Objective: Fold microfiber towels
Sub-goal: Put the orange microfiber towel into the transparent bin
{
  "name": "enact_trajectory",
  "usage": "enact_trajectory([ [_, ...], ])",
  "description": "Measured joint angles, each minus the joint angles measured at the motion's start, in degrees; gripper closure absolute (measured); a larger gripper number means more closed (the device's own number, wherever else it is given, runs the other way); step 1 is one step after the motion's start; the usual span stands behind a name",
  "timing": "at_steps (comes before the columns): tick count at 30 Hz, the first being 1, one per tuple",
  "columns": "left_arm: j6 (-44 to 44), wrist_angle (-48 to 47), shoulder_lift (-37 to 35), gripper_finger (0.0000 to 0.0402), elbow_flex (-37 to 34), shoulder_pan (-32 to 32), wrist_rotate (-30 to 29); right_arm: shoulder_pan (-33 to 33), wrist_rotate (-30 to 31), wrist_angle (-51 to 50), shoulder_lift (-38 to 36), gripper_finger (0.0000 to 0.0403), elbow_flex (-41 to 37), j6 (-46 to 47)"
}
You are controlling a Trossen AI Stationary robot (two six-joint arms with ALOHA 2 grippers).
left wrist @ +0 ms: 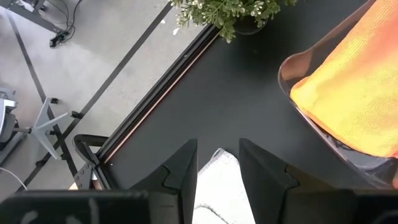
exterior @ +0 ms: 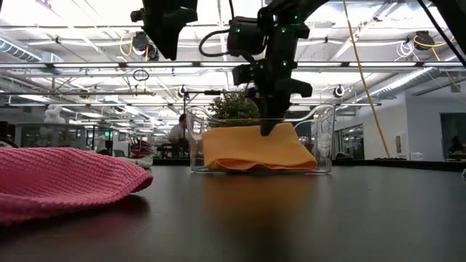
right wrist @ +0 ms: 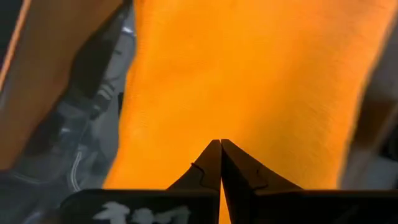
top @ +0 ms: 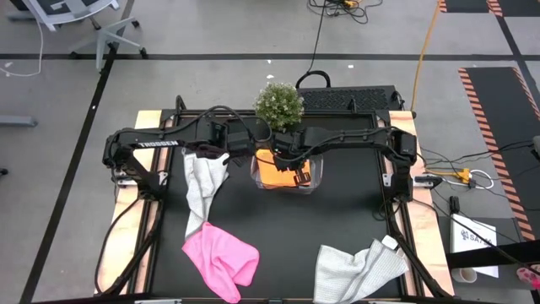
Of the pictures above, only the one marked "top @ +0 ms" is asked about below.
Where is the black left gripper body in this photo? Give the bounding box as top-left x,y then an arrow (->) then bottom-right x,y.
227,131 -> 257,156

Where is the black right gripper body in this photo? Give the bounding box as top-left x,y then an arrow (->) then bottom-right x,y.
273,131 -> 307,170

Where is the orange microfiber towel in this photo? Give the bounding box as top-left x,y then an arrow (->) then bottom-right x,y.
255,148 -> 312,189

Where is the grey waffle-weave towel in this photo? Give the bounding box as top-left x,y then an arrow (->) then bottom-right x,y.
182,147 -> 231,240
312,235 -> 410,304

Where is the pink microfiber towel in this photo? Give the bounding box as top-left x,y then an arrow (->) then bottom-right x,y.
181,221 -> 261,304

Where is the clear plastic bin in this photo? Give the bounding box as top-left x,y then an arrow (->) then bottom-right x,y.
249,145 -> 325,196

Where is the artificial green potted plant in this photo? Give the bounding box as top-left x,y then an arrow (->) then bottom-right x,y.
253,81 -> 305,133

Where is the black perforated computer case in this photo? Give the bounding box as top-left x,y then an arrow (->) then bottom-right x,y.
297,85 -> 401,113

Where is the right wooden side board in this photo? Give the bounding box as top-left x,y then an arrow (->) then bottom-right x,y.
387,110 -> 456,297

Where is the wooden side board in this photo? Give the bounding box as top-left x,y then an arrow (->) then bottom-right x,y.
95,110 -> 164,295
387,110 -> 456,297

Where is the left wooden side board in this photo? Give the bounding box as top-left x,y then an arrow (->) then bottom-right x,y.
95,110 -> 164,295

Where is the yellow power plug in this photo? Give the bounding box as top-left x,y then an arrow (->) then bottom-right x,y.
425,167 -> 472,184

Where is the white office chair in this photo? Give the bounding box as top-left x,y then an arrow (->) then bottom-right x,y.
8,0 -> 149,72

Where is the white printed box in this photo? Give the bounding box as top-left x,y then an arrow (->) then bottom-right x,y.
449,213 -> 500,279

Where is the beige tape roll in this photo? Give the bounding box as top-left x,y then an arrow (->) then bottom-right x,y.
451,266 -> 478,285

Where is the black flat beam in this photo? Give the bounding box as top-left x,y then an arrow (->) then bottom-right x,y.
445,239 -> 540,270

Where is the hazard-striped black floor mat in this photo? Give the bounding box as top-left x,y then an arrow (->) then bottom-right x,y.
438,0 -> 540,18
458,66 -> 540,242

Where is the grey desk foot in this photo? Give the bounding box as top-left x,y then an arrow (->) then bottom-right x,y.
0,114 -> 39,128

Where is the pink patterned object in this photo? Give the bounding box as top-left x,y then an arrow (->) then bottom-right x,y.
516,264 -> 540,291

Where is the black floor cable with loop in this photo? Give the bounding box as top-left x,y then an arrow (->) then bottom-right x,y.
294,0 -> 332,90

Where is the tangled black cable bundle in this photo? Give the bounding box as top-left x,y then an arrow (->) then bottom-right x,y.
307,0 -> 384,25

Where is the yellow floor cable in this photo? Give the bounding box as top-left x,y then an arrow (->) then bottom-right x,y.
410,0 -> 442,112

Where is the white cable loop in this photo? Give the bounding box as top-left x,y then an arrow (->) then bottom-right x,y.
442,168 -> 495,191

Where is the thin white floor cable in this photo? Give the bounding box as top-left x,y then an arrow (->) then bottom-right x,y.
0,19 -> 46,79

